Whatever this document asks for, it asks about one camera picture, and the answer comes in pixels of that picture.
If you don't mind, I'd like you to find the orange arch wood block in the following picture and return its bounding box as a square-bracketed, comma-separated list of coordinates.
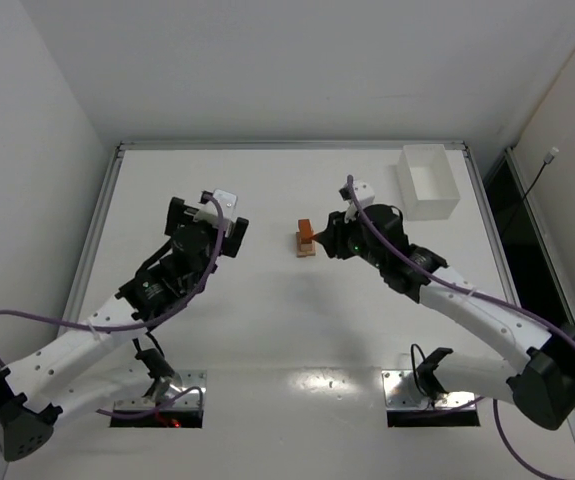
[298, 219, 314, 244]

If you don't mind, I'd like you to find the white plastic bin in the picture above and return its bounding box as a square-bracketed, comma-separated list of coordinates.
[395, 144, 460, 221]

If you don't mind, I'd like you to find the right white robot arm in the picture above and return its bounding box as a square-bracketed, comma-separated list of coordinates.
[313, 204, 575, 430]

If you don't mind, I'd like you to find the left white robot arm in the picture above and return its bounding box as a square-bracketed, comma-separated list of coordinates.
[0, 189, 249, 462]

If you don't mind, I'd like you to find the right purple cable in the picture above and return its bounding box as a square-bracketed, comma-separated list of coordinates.
[345, 174, 575, 480]

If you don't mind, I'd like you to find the purple cable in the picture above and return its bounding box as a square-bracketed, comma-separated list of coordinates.
[345, 174, 575, 480]
[0, 194, 228, 419]

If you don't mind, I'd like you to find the aluminium frame rail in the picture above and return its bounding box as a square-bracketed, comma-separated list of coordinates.
[117, 140, 466, 152]

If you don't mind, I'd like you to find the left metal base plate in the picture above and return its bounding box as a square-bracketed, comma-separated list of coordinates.
[113, 370, 207, 413]

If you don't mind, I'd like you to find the metal base plate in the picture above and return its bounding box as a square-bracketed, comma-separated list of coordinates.
[113, 370, 207, 413]
[381, 369, 479, 413]

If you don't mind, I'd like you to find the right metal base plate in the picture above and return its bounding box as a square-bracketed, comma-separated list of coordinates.
[381, 369, 479, 413]

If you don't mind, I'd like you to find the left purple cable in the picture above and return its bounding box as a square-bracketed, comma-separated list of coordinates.
[0, 194, 228, 419]

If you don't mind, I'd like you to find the black wall cable with plug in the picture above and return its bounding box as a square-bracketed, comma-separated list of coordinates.
[501, 146, 560, 226]

